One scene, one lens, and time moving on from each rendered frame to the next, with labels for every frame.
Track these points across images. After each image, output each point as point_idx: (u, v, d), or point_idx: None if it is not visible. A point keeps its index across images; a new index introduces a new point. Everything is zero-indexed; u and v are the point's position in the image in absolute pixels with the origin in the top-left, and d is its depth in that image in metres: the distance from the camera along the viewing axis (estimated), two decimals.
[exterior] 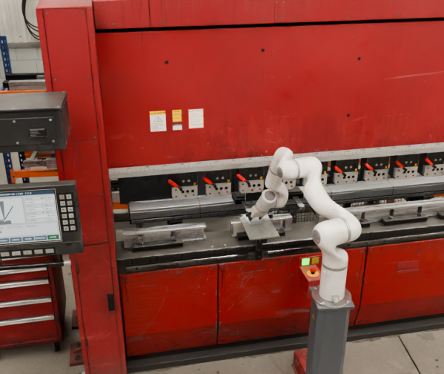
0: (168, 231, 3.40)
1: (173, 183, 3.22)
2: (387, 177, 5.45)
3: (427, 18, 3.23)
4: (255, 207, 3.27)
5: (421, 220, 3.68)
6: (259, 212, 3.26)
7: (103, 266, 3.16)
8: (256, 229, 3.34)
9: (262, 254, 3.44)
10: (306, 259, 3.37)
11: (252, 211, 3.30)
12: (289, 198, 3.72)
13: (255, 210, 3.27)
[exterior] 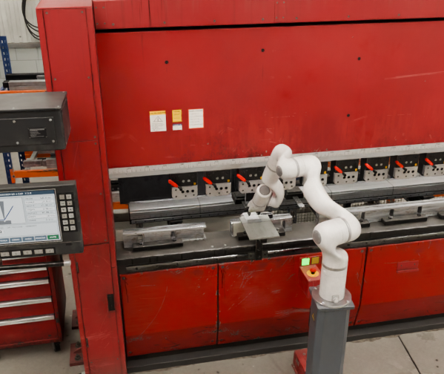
0: (168, 231, 3.40)
1: (173, 183, 3.22)
2: (387, 177, 5.45)
3: (427, 18, 3.23)
4: (252, 201, 3.27)
5: (421, 220, 3.68)
6: (255, 207, 3.25)
7: (103, 266, 3.16)
8: (256, 229, 3.34)
9: (262, 254, 3.44)
10: (306, 259, 3.37)
11: (249, 205, 3.29)
12: (289, 198, 3.72)
13: (252, 204, 3.26)
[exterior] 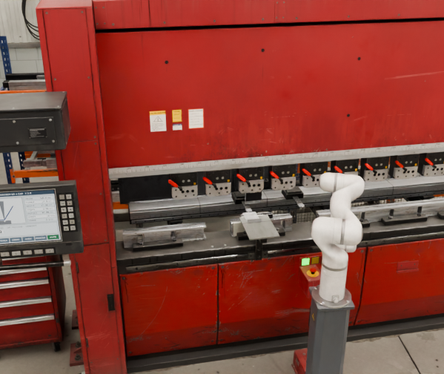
0: (168, 231, 3.40)
1: (173, 183, 3.22)
2: (387, 177, 5.45)
3: (427, 18, 3.23)
4: None
5: (421, 220, 3.68)
6: None
7: (103, 266, 3.16)
8: (256, 229, 3.34)
9: (262, 254, 3.44)
10: (306, 259, 3.37)
11: None
12: (289, 198, 3.72)
13: None
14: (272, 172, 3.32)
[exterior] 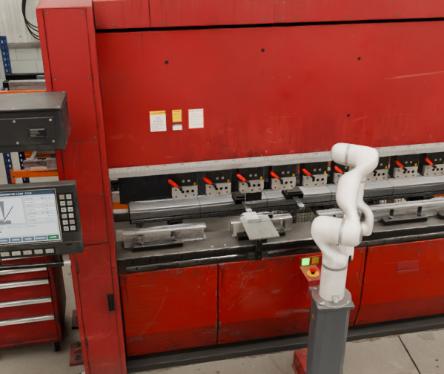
0: (168, 231, 3.40)
1: (173, 183, 3.22)
2: (387, 177, 5.45)
3: (427, 18, 3.23)
4: None
5: (421, 220, 3.68)
6: None
7: (103, 266, 3.16)
8: (256, 229, 3.34)
9: (262, 254, 3.44)
10: (306, 259, 3.37)
11: (350, 252, 3.01)
12: (289, 198, 3.72)
13: (353, 246, 2.99)
14: (272, 172, 3.32)
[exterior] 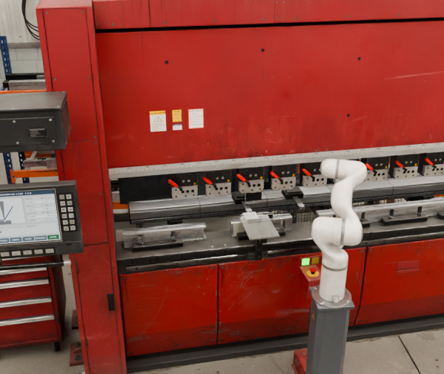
0: (168, 231, 3.40)
1: (173, 183, 3.22)
2: (387, 177, 5.45)
3: (427, 18, 3.23)
4: None
5: (421, 220, 3.68)
6: (342, 247, 3.17)
7: (103, 266, 3.16)
8: (256, 229, 3.34)
9: (262, 254, 3.44)
10: (306, 259, 3.37)
11: None
12: (289, 198, 3.72)
13: None
14: (272, 172, 3.32)
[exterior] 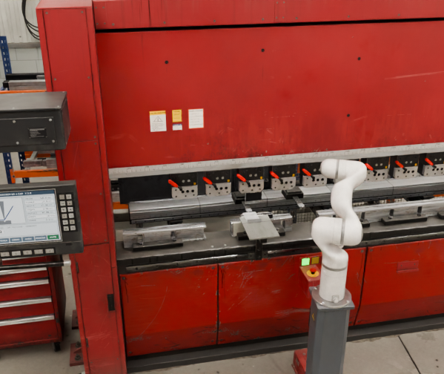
0: (168, 231, 3.40)
1: (173, 183, 3.22)
2: (387, 177, 5.45)
3: (427, 18, 3.23)
4: None
5: (421, 220, 3.68)
6: (342, 248, 3.17)
7: (103, 266, 3.16)
8: (256, 229, 3.34)
9: (262, 254, 3.44)
10: (306, 259, 3.37)
11: None
12: (289, 198, 3.72)
13: None
14: (272, 172, 3.32)
